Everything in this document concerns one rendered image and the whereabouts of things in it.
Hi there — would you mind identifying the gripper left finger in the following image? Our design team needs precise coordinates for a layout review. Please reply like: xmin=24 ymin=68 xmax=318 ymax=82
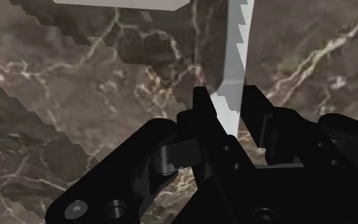
xmin=45 ymin=86 xmax=256 ymax=224

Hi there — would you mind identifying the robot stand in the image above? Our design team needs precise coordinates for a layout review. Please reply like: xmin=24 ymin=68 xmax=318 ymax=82
xmin=52 ymin=0 xmax=193 ymax=12

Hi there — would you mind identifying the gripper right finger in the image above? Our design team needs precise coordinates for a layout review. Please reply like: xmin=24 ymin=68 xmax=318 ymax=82
xmin=240 ymin=85 xmax=358 ymax=199

